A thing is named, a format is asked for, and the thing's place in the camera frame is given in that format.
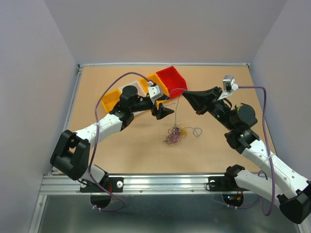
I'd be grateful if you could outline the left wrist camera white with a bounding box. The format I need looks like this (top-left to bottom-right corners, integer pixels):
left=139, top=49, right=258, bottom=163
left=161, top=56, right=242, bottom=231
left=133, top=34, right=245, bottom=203
left=148, top=83, right=164, bottom=100

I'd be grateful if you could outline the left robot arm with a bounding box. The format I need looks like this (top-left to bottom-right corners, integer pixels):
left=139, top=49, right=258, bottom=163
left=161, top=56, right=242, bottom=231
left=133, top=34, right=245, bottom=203
left=50, top=84, right=174, bottom=192

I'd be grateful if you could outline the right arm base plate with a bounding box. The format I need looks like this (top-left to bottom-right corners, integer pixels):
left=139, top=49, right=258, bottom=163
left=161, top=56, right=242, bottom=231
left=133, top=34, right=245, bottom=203
left=204, top=176, right=251, bottom=192

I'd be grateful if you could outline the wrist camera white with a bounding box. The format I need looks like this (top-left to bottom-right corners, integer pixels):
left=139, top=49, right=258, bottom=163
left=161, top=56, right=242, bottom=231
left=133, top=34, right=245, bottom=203
left=218, top=75, right=239, bottom=100
left=148, top=83, right=164, bottom=100

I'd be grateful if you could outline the red bin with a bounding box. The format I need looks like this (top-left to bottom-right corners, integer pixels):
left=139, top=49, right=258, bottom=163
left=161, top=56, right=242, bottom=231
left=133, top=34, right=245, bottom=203
left=156, top=66, right=188, bottom=100

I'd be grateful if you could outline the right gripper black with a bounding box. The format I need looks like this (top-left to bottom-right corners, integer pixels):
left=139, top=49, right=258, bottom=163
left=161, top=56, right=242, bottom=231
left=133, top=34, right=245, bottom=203
left=182, top=86, right=236, bottom=131

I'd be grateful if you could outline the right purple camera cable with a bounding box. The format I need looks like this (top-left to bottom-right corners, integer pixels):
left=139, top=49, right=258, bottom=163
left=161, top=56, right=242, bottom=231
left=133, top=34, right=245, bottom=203
left=235, top=84, right=277, bottom=216

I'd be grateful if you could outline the pink thin wire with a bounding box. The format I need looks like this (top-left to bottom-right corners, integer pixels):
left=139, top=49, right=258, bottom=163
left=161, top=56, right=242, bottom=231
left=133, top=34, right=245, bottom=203
left=163, top=123, right=185, bottom=145

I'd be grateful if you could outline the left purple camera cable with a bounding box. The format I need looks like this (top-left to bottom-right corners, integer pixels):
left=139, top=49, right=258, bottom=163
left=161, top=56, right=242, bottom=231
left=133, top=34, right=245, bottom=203
left=88, top=72, right=154, bottom=212

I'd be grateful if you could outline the purple camera cable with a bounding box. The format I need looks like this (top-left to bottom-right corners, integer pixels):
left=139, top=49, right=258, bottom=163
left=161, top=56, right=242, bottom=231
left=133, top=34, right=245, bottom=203
left=88, top=72, right=154, bottom=212
left=235, top=84, right=277, bottom=216

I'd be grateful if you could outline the aluminium rail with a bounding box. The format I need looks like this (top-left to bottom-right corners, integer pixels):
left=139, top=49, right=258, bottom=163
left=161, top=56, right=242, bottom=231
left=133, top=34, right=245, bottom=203
left=50, top=65, right=84, bottom=175
left=39, top=171, right=272, bottom=196

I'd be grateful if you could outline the yellow bin near left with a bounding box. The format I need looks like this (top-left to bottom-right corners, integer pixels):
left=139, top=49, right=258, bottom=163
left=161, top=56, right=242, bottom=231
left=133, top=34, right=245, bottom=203
left=101, top=89, right=121, bottom=113

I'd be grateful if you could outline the aluminium left side rail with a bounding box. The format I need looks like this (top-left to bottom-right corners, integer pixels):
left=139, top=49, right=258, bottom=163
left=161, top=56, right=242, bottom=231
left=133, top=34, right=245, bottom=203
left=50, top=65, right=84, bottom=175

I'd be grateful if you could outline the white bin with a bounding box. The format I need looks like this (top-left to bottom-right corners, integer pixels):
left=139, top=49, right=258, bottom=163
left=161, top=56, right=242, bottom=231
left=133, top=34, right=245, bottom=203
left=119, top=81, right=146, bottom=97

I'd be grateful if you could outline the yellow bin middle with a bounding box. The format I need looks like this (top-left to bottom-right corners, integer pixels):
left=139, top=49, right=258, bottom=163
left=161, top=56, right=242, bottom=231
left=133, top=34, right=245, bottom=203
left=138, top=73, right=169, bottom=96

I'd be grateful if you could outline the white back edge strip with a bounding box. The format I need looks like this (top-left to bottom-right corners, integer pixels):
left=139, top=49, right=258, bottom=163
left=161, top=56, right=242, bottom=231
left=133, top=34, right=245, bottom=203
left=78, top=62, right=251, bottom=67

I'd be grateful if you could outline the yellow bin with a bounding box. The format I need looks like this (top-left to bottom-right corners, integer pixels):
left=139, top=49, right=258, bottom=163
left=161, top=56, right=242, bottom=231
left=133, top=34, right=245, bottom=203
left=101, top=89, right=121, bottom=113
left=138, top=73, right=169, bottom=96

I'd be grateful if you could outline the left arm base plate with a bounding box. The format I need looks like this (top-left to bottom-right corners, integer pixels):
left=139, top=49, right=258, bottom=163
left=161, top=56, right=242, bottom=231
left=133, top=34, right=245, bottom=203
left=79, top=176, right=124, bottom=193

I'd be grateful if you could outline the aluminium front rail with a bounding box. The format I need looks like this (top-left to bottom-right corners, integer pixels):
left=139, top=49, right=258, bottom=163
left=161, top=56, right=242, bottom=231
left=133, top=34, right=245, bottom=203
left=39, top=171, right=272, bottom=196

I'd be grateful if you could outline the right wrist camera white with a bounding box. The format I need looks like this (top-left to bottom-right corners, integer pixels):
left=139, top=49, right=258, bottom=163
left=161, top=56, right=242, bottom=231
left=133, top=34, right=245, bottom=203
left=218, top=75, right=239, bottom=100

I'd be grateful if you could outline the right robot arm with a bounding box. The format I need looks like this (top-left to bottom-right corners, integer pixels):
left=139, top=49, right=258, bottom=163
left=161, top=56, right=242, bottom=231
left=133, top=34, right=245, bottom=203
left=183, top=84, right=311, bottom=224

